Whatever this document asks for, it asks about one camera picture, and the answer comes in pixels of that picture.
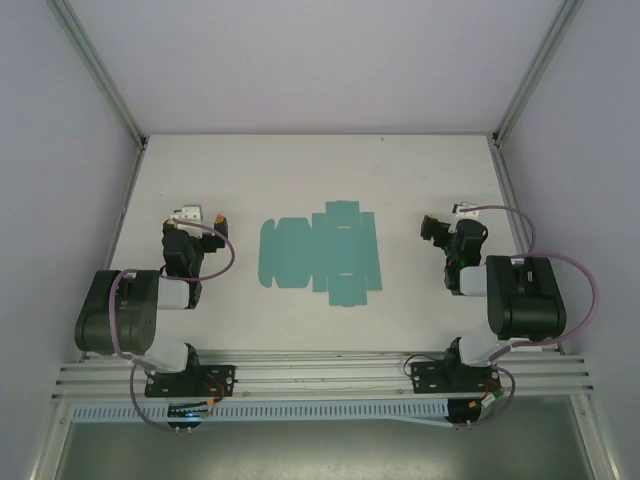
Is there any frame leg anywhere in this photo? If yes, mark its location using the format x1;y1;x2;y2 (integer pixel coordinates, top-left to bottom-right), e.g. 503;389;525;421
569;392;619;480
27;397;71;480

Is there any teal paper box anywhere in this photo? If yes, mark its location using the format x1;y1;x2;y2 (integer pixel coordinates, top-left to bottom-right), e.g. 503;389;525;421
258;200;384;309

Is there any right aluminium side rail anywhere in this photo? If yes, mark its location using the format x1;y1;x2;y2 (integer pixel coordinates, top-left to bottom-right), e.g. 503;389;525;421
491;144;569;356

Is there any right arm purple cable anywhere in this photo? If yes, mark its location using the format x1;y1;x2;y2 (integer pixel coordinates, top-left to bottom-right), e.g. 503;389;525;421
462;203;601;431

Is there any aluminium frame post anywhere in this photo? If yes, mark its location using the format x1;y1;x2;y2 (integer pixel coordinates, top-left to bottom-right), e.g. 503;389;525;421
492;0;586;147
47;0;149;150

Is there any right black controller board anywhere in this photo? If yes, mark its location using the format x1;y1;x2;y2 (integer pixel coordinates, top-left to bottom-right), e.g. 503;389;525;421
446;397;489;430

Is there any left aluminium frame post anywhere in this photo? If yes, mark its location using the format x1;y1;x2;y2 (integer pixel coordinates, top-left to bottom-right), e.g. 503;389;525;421
47;0;149;150

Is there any right aluminium frame post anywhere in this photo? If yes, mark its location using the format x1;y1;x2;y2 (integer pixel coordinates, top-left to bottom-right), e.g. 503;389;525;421
492;0;586;147

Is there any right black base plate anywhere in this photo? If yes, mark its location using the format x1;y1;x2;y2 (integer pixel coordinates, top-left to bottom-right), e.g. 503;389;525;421
408;360;501;396

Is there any left aluminium side rail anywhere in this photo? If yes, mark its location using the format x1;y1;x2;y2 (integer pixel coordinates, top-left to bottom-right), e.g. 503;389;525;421
79;144;147;362

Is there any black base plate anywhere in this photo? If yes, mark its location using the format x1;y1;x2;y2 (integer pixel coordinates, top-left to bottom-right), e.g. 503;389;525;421
144;363;237;399
408;360;501;396

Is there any black controller board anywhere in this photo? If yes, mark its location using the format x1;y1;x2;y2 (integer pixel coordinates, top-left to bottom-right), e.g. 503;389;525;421
446;397;489;430
166;402;211;432

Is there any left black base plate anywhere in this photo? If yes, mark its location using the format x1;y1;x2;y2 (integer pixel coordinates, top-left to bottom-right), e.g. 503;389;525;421
144;363;237;399

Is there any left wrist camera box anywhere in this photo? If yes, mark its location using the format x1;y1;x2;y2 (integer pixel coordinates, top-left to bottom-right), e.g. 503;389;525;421
169;203;206;232

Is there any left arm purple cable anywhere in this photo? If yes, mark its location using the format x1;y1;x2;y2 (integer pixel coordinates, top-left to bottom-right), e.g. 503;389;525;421
108;217;237;433

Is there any slotted grey cable duct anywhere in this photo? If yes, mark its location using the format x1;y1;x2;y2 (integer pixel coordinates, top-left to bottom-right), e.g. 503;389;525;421
72;398;454;425

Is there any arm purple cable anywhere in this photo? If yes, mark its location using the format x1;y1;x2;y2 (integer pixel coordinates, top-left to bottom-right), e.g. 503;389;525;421
108;217;237;433
462;203;601;431

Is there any left lower frame leg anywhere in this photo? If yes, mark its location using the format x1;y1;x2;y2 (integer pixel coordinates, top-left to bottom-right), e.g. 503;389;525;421
27;397;71;480

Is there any right lower frame leg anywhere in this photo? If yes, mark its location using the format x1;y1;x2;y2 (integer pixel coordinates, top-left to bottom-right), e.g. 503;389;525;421
569;392;619;480

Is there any left black controller board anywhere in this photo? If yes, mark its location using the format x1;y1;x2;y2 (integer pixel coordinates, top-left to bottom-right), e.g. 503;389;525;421
166;402;211;432

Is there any aluminium mounting rail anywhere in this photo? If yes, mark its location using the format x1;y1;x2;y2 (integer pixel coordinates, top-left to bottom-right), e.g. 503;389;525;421
52;348;597;401

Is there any aluminium side rail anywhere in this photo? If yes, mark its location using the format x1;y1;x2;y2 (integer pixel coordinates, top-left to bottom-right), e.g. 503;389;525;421
491;144;569;356
79;144;147;362

